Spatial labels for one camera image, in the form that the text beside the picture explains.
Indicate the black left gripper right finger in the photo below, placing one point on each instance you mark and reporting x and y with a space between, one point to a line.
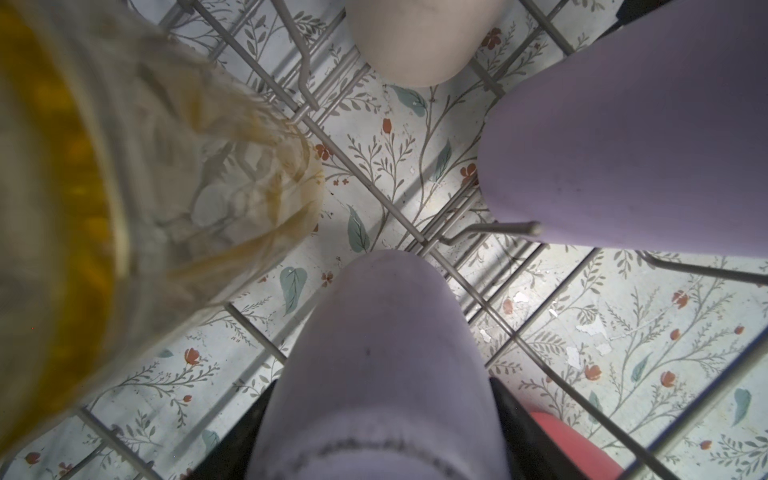
531 453

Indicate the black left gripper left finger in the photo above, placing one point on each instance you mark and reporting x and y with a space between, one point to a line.
230 458

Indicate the yellow transparent cup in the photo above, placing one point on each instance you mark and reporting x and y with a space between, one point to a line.
141 185

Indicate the beige cup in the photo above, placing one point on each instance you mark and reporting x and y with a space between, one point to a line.
413 43

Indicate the grey wire dish rack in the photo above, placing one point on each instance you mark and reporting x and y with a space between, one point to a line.
620 350

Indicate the lilac cup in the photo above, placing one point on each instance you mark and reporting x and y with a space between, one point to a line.
653 138
384 382

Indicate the pink cup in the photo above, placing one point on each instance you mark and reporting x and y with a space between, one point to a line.
587 457

